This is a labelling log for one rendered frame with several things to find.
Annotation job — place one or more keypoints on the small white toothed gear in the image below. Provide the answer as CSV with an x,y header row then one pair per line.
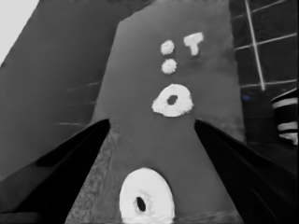
x,y
165,48
166,67

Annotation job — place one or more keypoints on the small white T-shaped piece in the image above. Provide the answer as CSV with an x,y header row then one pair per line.
x,y
193,42

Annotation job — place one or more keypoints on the large thick white disc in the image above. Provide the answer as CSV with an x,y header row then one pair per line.
x,y
146,183

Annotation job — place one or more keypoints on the white round carrier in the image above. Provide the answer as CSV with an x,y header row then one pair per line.
x,y
174,88

